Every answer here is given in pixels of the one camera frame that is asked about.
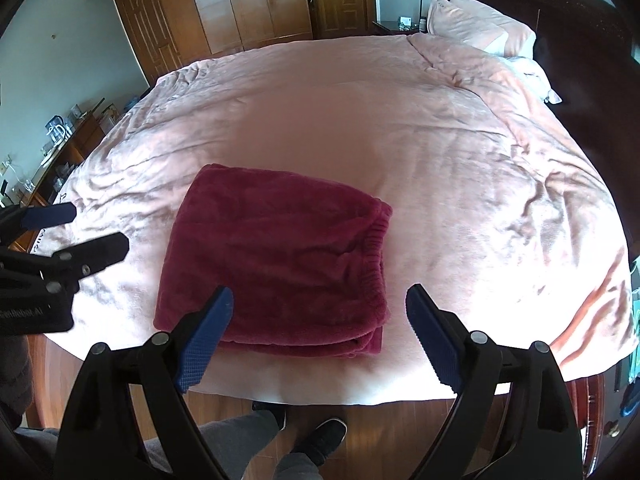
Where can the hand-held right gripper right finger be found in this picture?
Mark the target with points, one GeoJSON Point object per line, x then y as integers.
{"type": "Point", "coordinates": [435, 335]}

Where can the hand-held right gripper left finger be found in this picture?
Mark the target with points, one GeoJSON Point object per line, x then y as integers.
{"type": "Point", "coordinates": [205, 340]}

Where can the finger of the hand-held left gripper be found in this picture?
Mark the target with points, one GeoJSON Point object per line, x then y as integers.
{"type": "Point", "coordinates": [100, 252]}
{"type": "Point", "coordinates": [50, 214]}

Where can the magenta fleece pants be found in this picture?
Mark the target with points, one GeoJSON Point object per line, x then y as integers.
{"type": "Point", "coordinates": [270, 250]}

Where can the wooden desk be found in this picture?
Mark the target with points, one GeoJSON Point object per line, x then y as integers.
{"type": "Point", "coordinates": [82, 142]}

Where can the clear electric kettle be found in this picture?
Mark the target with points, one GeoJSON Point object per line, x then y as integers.
{"type": "Point", "coordinates": [56, 129]}

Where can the person's left black shoe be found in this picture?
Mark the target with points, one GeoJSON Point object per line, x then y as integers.
{"type": "Point", "coordinates": [270, 412]}

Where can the person's black shoe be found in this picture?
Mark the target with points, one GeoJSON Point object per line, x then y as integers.
{"type": "Point", "coordinates": [270, 412]}
{"type": "Point", "coordinates": [320, 440]}

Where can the person's left leg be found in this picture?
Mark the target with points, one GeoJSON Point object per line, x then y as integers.
{"type": "Point", "coordinates": [235, 435]}

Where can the person's right black shoe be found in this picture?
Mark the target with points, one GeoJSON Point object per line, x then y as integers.
{"type": "Point", "coordinates": [320, 440]}

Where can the wooden bed footboard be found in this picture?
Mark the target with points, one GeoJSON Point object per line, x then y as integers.
{"type": "Point", "coordinates": [585, 410]}

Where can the teal cloth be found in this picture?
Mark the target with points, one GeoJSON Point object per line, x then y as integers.
{"type": "Point", "coordinates": [635, 330]}

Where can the pink fleece blanket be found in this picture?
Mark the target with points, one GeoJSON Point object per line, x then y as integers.
{"type": "Point", "coordinates": [350, 120]}

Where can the wooden wardrobe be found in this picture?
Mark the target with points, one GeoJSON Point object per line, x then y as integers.
{"type": "Point", "coordinates": [225, 5]}

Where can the white pillow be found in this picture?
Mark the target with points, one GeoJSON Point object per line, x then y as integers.
{"type": "Point", "coordinates": [535, 77]}

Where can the dark wooden nightstand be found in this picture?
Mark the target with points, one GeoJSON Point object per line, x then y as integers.
{"type": "Point", "coordinates": [387, 27]}

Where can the pink pillow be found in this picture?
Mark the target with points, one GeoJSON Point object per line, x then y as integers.
{"type": "Point", "coordinates": [442, 20]}
{"type": "Point", "coordinates": [495, 25]}

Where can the wooden door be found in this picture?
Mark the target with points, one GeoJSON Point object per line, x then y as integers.
{"type": "Point", "coordinates": [345, 0]}

